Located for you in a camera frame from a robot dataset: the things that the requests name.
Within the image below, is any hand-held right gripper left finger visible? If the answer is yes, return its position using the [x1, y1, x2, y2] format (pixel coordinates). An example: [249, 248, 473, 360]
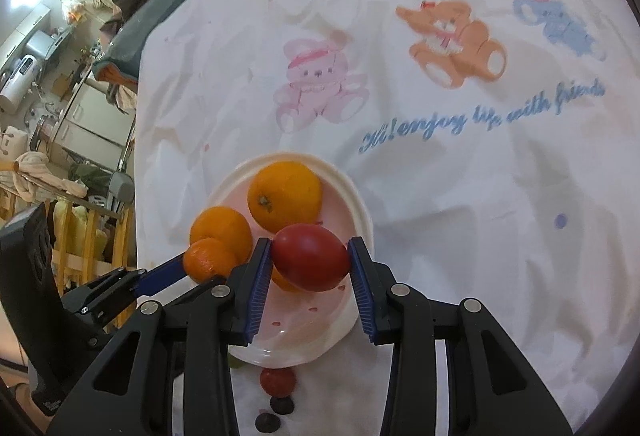
[47, 237, 273, 436]

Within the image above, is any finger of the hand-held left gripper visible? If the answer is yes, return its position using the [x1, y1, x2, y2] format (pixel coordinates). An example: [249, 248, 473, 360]
[131, 252, 193, 297]

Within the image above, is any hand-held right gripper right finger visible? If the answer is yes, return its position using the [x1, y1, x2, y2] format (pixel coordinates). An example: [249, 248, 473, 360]
[347, 236, 573, 436]

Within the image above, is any tangerine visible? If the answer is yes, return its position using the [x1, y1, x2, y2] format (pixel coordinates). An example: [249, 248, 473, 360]
[183, 237, 240, 283]
[270, 266, 306, 293]

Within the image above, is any pink strawberry-print bowl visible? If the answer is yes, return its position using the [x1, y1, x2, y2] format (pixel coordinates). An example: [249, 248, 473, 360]
[205, 152, 373, 367]

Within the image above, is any red cherry tomato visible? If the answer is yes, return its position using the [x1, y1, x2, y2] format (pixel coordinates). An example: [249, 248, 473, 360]
[259, 366, 297, 399]
[270, 223, 351, 293]

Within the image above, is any large orange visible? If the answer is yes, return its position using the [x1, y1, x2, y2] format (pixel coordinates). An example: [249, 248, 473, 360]
[247, 161, 323, 233]
[189, 206, 254, 267]

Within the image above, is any yellow wooden rack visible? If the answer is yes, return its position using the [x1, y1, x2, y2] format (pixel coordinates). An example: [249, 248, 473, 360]
[0, 186, 133, 302]

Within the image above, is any pale yellow cloth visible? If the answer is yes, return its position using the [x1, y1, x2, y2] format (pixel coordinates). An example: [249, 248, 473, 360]
[52, 201, 108, 257]

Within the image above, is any grey dustpan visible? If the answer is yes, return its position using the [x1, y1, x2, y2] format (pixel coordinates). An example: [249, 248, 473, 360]
[104, 171, 136, 212]

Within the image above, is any beige towel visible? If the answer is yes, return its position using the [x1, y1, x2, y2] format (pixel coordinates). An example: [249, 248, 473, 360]
[12, 151, 88, 199]

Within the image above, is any white printed blanket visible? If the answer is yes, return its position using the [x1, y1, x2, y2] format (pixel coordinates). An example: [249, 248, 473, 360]
[132, 0, 640, 436]

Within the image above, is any white water heater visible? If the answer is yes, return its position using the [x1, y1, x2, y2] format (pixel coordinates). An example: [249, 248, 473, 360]
[0, 55, 43, 117]

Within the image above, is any teal and orange quilt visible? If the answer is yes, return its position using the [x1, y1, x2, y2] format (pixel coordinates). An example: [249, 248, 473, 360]
[92, 0, 211, 84]

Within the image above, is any silver range hood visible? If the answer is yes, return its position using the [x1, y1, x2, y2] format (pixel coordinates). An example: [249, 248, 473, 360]
[22, 30, 56, 62]

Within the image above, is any hanging plastic bag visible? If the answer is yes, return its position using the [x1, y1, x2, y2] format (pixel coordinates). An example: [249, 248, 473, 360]
[62, 0, 86, 24]

